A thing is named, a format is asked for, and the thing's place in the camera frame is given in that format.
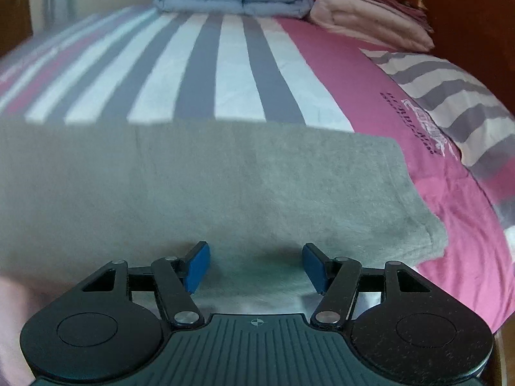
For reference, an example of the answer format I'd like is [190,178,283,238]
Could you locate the striped grey white pillow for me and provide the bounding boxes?
[363,50,514,250]

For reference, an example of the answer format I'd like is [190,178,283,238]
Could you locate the grey sweatpants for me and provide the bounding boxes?
[1,119,448,313]

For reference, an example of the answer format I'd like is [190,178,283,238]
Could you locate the dark red wooden headboard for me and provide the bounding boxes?
[421,0,514,112]

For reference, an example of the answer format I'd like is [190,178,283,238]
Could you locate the striped pink grey bed sheet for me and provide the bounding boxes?
[1,7,514,385]

